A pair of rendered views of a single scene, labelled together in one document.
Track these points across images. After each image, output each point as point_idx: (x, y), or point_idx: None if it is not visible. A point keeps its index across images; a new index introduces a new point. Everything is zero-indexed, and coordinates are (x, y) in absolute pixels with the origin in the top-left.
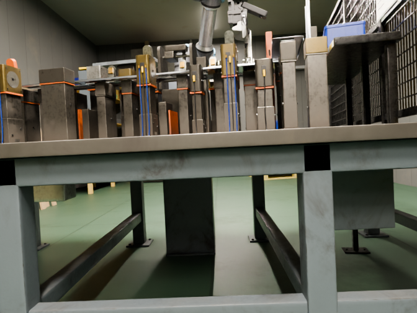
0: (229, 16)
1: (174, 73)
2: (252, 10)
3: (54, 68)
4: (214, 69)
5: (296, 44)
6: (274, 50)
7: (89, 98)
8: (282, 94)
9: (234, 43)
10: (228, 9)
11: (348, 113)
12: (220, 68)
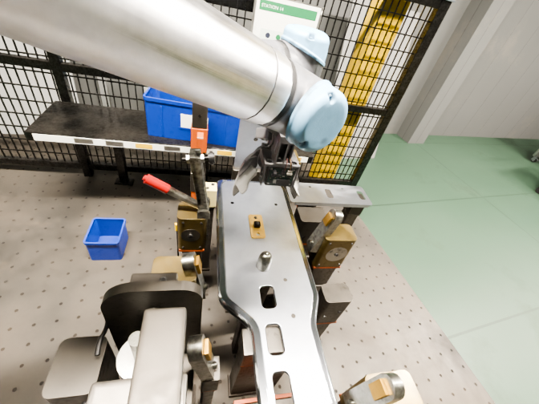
0: (294, 174)
1: (300, 355)
2: None
3: None
4: (282, 271)
5: (339, 187)
6: (332, 201)
7: None
8: None
9: (348, 224)
10: (285, 156)
11: (123, 162)
12: (285, 260)
